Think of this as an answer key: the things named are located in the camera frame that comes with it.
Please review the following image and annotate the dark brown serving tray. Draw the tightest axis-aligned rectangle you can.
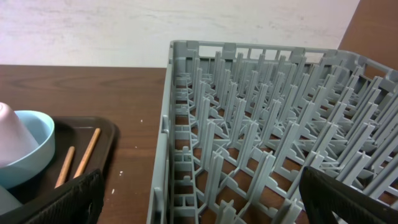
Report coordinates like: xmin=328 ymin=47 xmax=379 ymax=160
xmin=9 ymin=116 xmax=118 ymax=204

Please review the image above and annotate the white cup in bowl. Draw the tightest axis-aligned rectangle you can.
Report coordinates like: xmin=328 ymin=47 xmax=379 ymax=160
xmin=1 ymin=103 xmax=39 ymax=167

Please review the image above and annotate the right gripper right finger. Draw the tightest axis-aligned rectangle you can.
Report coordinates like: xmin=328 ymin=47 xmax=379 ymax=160
xmin=299 ymin=166 xmax=397 ymax=224

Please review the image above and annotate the light blue cup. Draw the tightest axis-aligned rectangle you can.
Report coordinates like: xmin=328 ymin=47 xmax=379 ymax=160
xmin=0 ymin=186 xmax=22 ymax=215

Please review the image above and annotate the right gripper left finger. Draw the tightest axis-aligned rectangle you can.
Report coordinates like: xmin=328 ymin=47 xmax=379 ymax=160
xmin=1 ymin=169 xmax=105 ymax=224

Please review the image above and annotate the left wooden chopstick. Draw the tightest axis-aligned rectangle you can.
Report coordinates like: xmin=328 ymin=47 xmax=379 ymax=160
xmin=55 ymin=146 xmax=75 ymax=188

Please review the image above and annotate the light blue bowl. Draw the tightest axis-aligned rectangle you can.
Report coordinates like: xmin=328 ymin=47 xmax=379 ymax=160
xmin=1 ymin=110 xmax=55 ymax=189

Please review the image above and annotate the grey dishwasher rack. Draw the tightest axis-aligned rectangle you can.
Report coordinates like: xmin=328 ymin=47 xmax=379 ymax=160
xmin=147 ymin=40 xmax=397 ymax=223

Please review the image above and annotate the wooden chopstick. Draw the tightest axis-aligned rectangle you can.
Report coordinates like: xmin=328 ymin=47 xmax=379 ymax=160
xmin=55 ymin=146 xmax=75 ymax=188
xmin=73 ymin=128 xmax=101 ymax=178

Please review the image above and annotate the right wooden chopstick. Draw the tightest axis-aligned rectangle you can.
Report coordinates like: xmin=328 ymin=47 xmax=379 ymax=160
xmin=73 ymin=128 xmax=101 ymax=178

